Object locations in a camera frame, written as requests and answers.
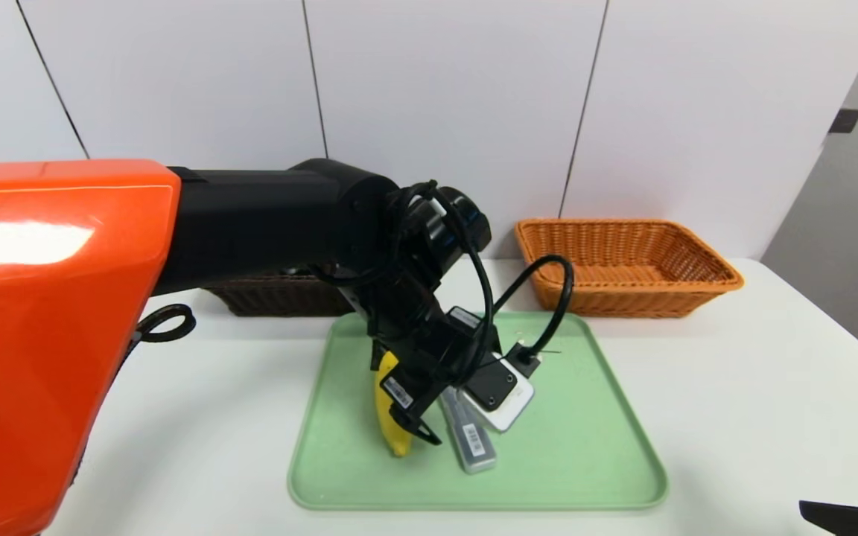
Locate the grey transparent plastic case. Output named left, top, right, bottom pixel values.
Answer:
left=440, top=387, right=498, bottom=475

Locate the dark brown wicker basket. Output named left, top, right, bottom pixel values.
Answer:
left=206, top=272, right=359, bottom=319

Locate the orange wicker basket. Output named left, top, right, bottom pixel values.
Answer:
left=514, top=218, right=745, bottom=319

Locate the yellow banana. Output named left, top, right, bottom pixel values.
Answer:
left=374, top=350, right=415, bottom=457

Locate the light green plastic tray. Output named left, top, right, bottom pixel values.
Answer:
left=288, top=311, right=670, bottom=512

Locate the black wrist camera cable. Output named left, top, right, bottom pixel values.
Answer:
left=392, top=181, right=575, bottom=388

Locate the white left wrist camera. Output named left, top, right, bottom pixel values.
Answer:
left=460, top=350, right=536, bottom=434

